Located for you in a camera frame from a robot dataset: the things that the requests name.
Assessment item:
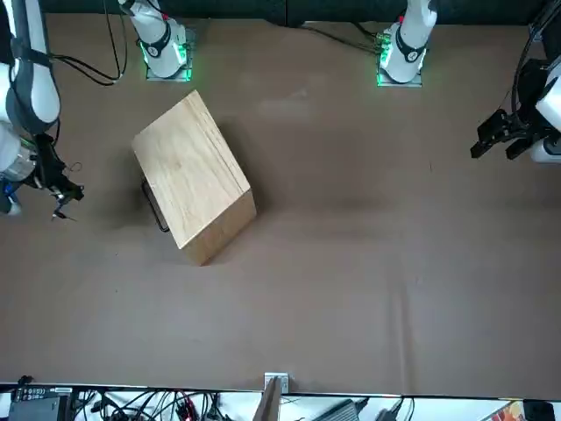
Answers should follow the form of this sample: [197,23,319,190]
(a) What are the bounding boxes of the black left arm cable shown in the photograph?
[510,0,550,116]

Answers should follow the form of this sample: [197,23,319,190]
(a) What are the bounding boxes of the black left base cables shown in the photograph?
[301,20,387,56]

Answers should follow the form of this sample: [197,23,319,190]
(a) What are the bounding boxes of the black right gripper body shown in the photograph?
[32,134,69,192]

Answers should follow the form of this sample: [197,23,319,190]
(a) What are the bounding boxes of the black metal drawer handle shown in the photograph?
[140,180,171,232]

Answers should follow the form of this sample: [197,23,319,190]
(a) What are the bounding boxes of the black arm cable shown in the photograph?
[46,0,129,87]
[510,0,550,116]

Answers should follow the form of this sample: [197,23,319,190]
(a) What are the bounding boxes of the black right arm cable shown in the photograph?
[46,0,129,87]

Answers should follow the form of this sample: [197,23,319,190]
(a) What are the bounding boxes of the key with blue strap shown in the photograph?
[50,195,79,223]

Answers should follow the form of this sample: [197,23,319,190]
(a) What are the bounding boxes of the light wooden drawer box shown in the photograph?
[131,89,258,268]

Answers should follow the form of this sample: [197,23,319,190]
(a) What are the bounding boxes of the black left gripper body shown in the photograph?
[503,60,551,142]

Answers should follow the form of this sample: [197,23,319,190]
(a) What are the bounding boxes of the dark power adapter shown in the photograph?
[306,396,370,421]

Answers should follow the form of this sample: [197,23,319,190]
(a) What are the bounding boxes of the green and red printed box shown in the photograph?
[481,399,526,421]

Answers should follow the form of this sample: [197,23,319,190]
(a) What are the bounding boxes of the tangled black cables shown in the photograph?
[73,386,264,421]

